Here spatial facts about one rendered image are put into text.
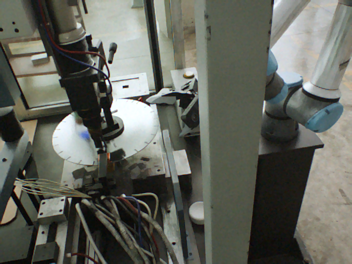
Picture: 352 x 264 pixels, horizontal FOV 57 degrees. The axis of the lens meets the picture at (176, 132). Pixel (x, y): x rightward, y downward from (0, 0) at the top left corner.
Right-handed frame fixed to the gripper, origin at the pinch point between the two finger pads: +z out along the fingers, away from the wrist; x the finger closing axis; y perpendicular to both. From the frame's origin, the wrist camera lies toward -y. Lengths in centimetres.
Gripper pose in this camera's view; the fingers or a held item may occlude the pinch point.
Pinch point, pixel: (161, 121)
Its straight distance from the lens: 94.8
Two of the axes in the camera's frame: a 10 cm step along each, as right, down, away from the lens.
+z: -7.7, 4.0, 5.1
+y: 1.8, -6.2, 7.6
